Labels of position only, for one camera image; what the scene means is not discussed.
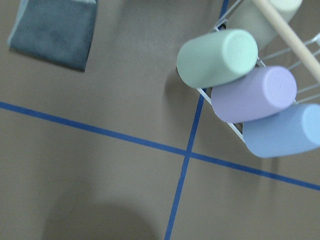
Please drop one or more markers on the green plastic cup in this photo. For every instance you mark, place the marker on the green plastic cup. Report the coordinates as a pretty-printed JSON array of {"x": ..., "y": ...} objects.
[{"x": 217, "y": 58}]

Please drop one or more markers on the purple plastic cup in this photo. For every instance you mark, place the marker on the purple plastic cup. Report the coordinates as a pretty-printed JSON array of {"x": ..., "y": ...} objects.
[{"x": 263, "y": 92}]

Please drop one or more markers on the folded grey cloth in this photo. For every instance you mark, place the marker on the folded grey cloth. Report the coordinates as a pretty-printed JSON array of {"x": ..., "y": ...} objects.
[{"x": 58, "y": 31}]

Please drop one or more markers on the pale beige plastic cup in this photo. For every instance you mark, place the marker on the pale beige plastic cup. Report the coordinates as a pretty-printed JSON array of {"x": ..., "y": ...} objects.
[{"x": 248, "y": 17}]

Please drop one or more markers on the blue plastic cup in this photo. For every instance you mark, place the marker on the blue plastic cup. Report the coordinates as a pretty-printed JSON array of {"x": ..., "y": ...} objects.
[{"x": 293, "y": 131}]

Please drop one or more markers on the white wire cup rack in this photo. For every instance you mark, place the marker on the white wire cup rack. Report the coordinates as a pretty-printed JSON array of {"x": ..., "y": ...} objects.
[{"x": 308, "y": 91}]

